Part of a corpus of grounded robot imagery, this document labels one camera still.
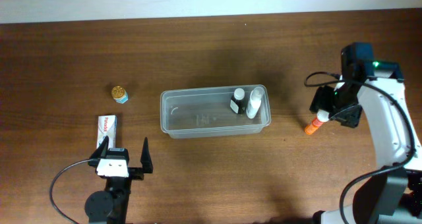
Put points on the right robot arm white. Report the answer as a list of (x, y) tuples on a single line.
[(376, 89)]

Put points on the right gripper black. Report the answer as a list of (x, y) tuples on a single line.
[(349, 115)]

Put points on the dark syrup bottle white cap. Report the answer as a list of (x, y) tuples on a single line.
[(237, 101)]

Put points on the orange tube white cap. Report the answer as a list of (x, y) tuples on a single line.
[(322, 117)]

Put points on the clear plastic container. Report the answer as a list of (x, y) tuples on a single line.
[(205, 112)]

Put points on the white lotion bottle clear cap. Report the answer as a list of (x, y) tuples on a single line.
[(254, 102)]

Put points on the white Panadol box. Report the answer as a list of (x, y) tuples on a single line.
[(107, 126)]

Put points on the small jar gold lid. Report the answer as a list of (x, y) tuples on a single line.
[(119, 94)]

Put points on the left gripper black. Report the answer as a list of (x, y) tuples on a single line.
[(136, 174)]

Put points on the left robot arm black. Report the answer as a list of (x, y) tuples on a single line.
[(110, 204)]

